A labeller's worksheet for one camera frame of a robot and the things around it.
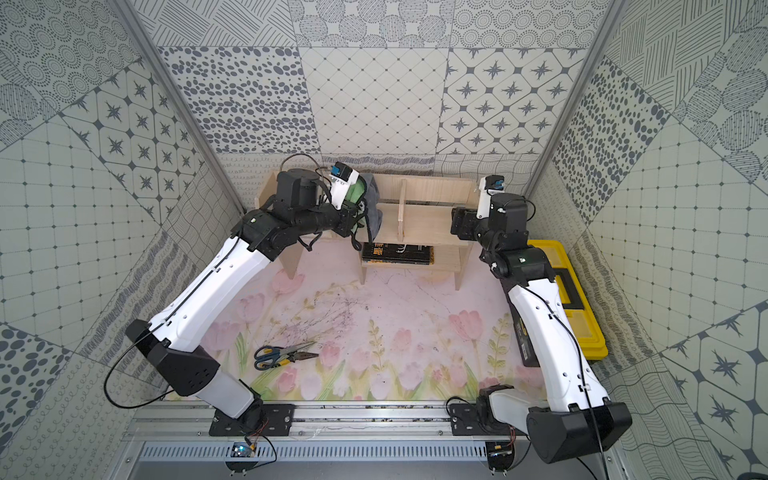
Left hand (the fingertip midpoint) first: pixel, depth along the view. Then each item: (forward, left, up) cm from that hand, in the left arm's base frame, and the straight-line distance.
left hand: (363, 201), depth 68 cm
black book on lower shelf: (+4, -4, -25) cm, 26 cm away
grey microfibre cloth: (-2, -3, -4) cm, 5 cm away
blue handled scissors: (-23, +28, -39) cm, 54 cm away
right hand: (+1, -25, -5) cm, 26 cm away
